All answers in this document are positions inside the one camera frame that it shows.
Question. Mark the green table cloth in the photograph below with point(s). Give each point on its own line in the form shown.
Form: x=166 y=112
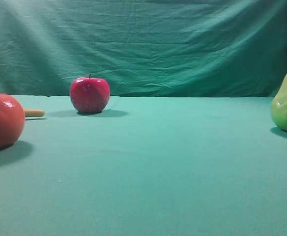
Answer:
x=146 y=166

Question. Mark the red plastic apple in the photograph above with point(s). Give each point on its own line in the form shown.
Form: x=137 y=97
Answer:
x=89 y=95

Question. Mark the green backdrop cloth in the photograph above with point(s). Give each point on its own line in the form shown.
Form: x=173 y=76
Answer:
x=158 y=48

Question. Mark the yellow banana tip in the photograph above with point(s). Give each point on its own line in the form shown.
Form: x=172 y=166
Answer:
x=34 y=113

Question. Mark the red-orange round fruit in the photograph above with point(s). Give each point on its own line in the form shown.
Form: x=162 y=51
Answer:
x=12 y=120

